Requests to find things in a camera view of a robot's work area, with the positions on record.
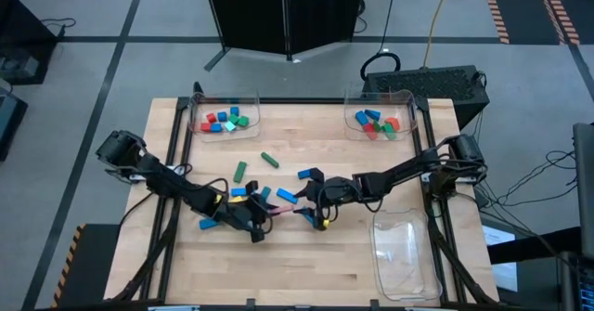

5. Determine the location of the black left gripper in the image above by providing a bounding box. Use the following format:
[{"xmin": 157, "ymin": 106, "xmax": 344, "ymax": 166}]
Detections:
[{"xmin": 217, "ymin": 180, "xmax": 279, "ymax": 244}]

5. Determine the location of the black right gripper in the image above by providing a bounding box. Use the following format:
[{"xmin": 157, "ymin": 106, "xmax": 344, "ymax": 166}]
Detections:
[{"xmin": 294, "ymin": 167, "xmax": 361, "ymax": 232}]

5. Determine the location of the clear plastic bin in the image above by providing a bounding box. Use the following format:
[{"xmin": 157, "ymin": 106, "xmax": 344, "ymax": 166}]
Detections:
[
  {"xmin": 187, "ymin": 92, "xmax": 262, "ymax": 143},
  {"xmin": 368, "ymin": 208, "xmax": 444, "ymax": 302},
  {"xmin": 342, "ymin": 88, "xmax": 417, "ymax": 142}
]

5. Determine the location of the black perforated computer case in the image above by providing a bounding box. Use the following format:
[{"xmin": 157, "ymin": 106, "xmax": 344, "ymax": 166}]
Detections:
[{"xmin": 361, "ymin": 64, "xmax": 491, "ymax": 131}]

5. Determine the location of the black mat orange striped edge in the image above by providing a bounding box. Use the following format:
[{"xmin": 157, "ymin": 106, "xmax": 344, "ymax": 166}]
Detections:
[
  {"xmin": 479, "ymin": 0, "xmax": 565, "ymax": 46},
  {"xmin": 51, "ymin": 222, "xmax": 123, "ymax": 310},
  {"xmin": 532, "ymin": 0, "xmax": 594, "ymax": 46}
]

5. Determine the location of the black room divider panel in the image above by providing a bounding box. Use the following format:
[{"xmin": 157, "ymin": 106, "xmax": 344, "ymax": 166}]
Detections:
[{"xmin": 201, "ymin": 0, "xmax": 368, "ymax": 73}]

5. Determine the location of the white lit screen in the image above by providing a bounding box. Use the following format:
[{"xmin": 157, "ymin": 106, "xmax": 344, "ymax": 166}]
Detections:
[{"xmin": 481, "ymin": 225, "xmax": 520, "ymax": 293}]

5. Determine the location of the grey monitor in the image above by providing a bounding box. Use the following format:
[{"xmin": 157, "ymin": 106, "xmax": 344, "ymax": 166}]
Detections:
[{"xmin": 572, "ymin": 122, "xmax": 594, "ymax": 261}]

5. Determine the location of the grey box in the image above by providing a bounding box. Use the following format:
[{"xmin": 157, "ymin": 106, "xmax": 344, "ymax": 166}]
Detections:
[{"xmin": 0, "ymin": 54, "xmax": 41, "ymax": 83}]

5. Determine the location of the black desk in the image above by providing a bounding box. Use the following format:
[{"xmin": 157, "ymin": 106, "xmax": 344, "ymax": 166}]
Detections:
[{"xmin": 0, "ymin": 0, "xmax": 60, "ymax": 87}]

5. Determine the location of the black metal rig frame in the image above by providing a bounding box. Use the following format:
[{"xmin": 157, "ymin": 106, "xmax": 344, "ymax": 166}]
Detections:
[{"xmin": 105, "ymin": 81, "xmax": 500, "ymax": 305}]

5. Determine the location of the black coiled cable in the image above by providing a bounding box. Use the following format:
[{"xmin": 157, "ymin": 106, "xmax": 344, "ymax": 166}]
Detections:
[{"xmin": 359, "ymin": 0, "xmax": 403, "ymax": 82}]

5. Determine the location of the black cable bundle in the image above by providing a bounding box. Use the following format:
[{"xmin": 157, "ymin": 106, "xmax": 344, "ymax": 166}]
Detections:
[{"xmin": 463, "ymin": 110, "xmax": 580, "ymax": 219}]

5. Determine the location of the yellow cable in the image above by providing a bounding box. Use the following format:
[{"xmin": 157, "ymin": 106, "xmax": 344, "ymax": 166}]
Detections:
[{"xmin": 421, "ymin": 0, "xmax": 454, "ymax": 69}]

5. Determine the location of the black floor cable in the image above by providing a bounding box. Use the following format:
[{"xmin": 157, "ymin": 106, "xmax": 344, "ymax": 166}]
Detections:
[{"xmin": 40, "ymin": 17, "xmax": 78, "ymax": 39}]

